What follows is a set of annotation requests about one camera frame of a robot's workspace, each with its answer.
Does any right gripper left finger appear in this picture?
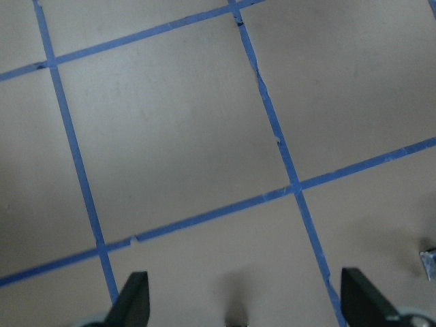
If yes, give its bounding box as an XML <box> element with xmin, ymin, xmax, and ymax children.
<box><xmin>102</xmin><ymin>271</ymin><xmax>151</xmax><ymax>327</ymax></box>

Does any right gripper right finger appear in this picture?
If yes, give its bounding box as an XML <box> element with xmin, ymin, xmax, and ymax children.
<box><xmin>341</xmin><ymin>268</ymin><xmax>405</xmax><ymax>327</ymax></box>

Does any yellow push button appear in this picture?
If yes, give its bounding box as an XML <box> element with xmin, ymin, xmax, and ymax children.
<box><xmin>225</xmin><ymin>320</ymin><xmax>248</xmax><ymax>327</ymax></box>

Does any red push button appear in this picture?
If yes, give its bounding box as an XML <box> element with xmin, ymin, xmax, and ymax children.
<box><xmin>420</xmin><ymin>249</ymin><xmax>436</xmax><ymax>281</ymax></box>

